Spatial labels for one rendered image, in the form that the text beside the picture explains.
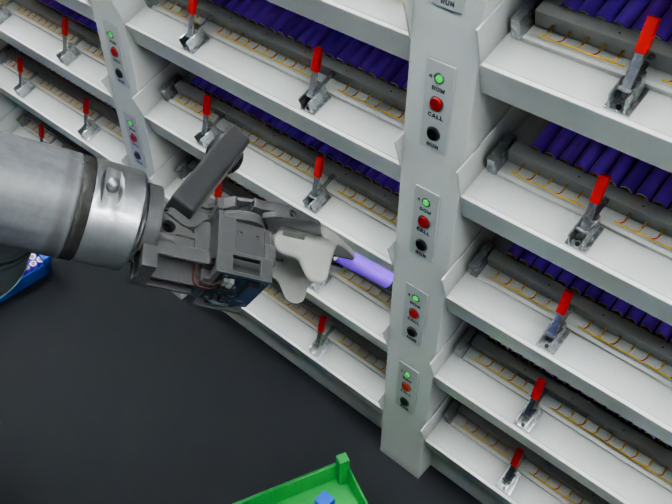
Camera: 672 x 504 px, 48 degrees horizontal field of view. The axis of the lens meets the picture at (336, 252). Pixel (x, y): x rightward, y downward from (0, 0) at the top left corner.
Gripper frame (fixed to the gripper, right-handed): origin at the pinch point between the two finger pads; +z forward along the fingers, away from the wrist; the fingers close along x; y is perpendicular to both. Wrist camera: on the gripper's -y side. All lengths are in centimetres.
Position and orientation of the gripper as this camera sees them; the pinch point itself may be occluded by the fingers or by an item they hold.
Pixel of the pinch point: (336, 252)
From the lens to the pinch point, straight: 75.4
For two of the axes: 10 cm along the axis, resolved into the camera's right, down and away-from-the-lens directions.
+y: 0.3, 8.7, -5.0
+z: 8.7, 2.2, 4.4
